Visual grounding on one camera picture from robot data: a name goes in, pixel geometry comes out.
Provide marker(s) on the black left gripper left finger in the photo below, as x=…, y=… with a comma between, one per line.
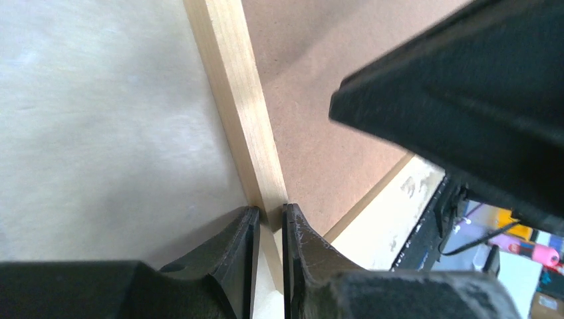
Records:
x=215, y=280

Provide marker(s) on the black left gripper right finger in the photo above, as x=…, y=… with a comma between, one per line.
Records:
x=320, y=282

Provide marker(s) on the wooden picture frame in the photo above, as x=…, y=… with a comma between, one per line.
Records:
x=222, y=36

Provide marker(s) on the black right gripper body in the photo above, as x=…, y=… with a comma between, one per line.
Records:
x=480, y=95

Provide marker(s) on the brown frame backing board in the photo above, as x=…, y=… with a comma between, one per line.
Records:
x=303, y=50

